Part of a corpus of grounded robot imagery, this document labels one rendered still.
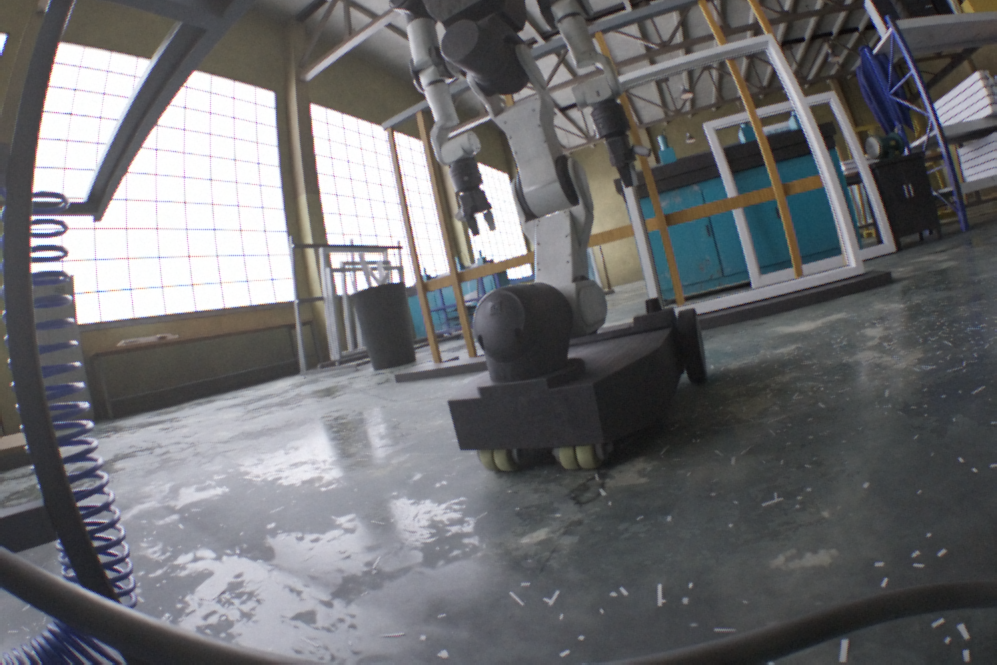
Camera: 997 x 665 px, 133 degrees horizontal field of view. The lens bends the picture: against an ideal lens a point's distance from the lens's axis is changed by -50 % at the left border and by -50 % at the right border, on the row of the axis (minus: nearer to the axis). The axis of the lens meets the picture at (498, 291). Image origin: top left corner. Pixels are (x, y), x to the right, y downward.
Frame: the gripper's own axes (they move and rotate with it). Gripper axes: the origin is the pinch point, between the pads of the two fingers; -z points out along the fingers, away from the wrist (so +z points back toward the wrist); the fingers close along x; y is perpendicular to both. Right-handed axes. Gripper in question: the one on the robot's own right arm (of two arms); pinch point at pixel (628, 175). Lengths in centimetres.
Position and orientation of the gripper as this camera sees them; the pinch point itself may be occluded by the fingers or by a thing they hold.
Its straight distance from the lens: 110.2
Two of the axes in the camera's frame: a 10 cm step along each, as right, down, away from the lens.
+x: 4.3, -2.7, 8.6
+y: -8.5, 2.2, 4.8
